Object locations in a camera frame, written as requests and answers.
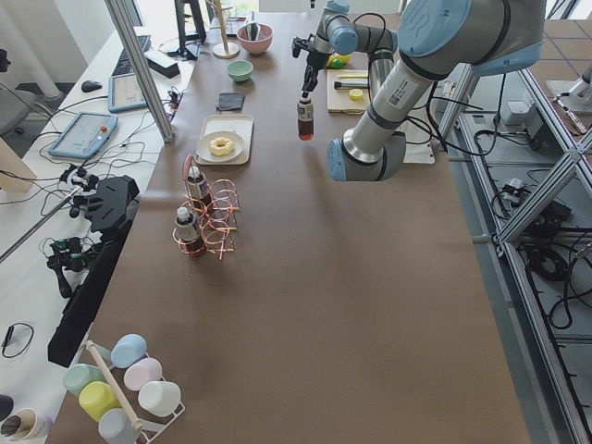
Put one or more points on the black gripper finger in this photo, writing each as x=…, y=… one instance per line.
x=310, y=80

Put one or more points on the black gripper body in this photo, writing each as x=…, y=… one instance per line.
x=314, y=59

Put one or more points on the tea bottle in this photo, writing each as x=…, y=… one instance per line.
x=305, y=115
x=201, y=198
x=188, y=232

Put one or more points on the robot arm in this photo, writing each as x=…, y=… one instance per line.
x=493, y=37
x=334, y=23

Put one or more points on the beige rabbit tray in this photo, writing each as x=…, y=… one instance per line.
x=241, y=124

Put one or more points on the green lime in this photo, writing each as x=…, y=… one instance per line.
x=338, y=62

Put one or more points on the yellow plastic knife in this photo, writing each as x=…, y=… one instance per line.
x=353, y=76

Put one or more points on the wooden cutting board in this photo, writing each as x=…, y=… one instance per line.
x=338, y=101

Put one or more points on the half lemon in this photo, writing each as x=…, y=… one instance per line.
x=356, y=94

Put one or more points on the pink bowl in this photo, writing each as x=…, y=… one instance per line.
x=258, y=46

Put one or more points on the green bowl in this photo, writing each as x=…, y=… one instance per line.
x=240, y=70

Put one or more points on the metal ice scoop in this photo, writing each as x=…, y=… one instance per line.
x=252, y=29

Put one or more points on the dark grey folded cloth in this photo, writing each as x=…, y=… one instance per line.
x=230, y=101

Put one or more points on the wooden stand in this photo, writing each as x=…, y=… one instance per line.
x=226, y=49

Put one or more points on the glazed donut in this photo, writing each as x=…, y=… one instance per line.
x=220, y=146

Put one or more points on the white round plate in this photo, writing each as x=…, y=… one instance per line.
x=204, y=153

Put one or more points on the teach pendant tablet far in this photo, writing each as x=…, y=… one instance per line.
x=124, y=94

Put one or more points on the teach pendant tablet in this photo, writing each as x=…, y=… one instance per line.
x=86, y=134
x=124, y=94

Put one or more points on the black keyboard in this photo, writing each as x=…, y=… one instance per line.
x=124, y=65

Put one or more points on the black computer mouse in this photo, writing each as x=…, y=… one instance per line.
x=89, y=86

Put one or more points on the teach pendant tablet near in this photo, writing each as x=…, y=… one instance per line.
x=86, y=134

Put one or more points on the blue cup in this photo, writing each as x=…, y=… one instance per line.
x=128, y=350

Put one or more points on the pink cup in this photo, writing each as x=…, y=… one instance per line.
x=146, y=370

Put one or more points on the white cup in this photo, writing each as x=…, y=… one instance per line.
x=160, y=398

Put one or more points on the green cup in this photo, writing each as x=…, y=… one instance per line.
x=79, y=376

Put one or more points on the yellow cup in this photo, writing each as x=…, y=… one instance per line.
x=97, y=398

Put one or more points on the grey cup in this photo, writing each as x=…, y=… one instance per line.
x=115, y=427

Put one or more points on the paper cup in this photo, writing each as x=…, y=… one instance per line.
x=26, y=424

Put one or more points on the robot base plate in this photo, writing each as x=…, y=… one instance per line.
x=418, y=142

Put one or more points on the copper wire bottle rack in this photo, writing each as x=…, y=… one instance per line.
x=221, y=224

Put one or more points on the aluminium frame post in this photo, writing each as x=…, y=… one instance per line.
x=122, y=22

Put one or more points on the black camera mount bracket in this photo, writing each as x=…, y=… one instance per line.
x=83, y=274

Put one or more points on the white wire cup rack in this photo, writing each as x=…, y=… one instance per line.
x=151, y=427

